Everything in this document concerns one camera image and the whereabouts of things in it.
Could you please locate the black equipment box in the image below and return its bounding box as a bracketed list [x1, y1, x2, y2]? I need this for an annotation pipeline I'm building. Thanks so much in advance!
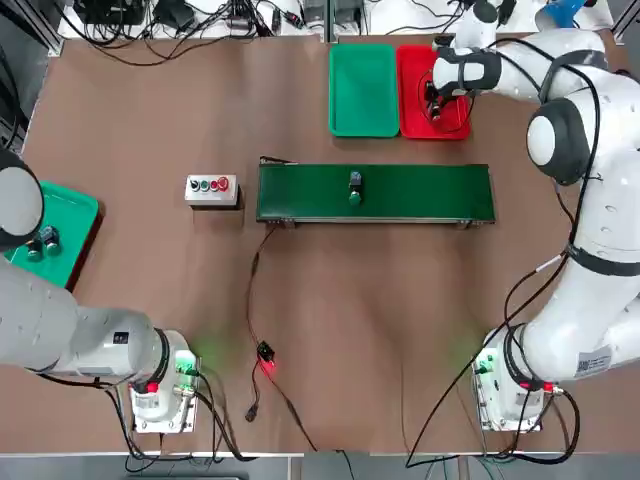
[74, 0, 146, 26]

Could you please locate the blue desk lamp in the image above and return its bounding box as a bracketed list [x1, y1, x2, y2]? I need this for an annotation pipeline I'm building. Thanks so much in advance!
[534, 0, 587, 30]

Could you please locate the black module with red light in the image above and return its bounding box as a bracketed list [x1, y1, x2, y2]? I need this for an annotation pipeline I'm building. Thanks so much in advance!
[255, 340, 279, 376]

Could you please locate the red plastic tray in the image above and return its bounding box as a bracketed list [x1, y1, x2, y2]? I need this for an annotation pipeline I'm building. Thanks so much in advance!
[396, 44, 473, 141]

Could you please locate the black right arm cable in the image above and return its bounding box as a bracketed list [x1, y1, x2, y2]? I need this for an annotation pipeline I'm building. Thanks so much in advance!
[405, 47, 601, 469]

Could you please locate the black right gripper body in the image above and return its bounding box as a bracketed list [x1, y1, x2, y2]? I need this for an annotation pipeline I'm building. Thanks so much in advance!
[423, 82, 451, 104]

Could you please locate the green belt conveyor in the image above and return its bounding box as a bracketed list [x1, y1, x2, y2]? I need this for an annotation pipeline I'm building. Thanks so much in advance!
[256, 155, 498, 232]

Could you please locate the green plastic tray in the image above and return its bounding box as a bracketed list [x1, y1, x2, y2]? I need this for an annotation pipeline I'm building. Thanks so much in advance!
[328, 43, 401, 139]
[2, 179, 100, 291]

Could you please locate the aluminium frame rail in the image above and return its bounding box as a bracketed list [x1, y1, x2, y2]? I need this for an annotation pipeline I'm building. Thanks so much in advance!
[612, 0, 640, 47]
[29, 0, 66, 56]

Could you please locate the aluminium frame post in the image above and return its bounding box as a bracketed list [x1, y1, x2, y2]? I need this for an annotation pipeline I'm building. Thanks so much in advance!
[323, 0, 337, 44]

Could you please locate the black cable with plug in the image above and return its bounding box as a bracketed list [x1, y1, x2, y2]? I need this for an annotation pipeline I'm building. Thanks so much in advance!
[243, 359, 265, 424]

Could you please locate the thin black red cable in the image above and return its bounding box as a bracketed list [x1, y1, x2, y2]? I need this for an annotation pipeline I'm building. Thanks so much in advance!
[267, 372, 321, 454]

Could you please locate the grey push-button control box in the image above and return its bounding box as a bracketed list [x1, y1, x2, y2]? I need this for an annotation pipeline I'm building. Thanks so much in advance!
[184, 173, 245, 213]

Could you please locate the red black conveyor cable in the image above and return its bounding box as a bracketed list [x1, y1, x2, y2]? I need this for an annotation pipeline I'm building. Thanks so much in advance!
[244, 227, 279, 351]

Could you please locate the black desk cable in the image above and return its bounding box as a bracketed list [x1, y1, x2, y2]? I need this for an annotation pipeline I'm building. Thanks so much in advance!
[82, 29, 221, 67]

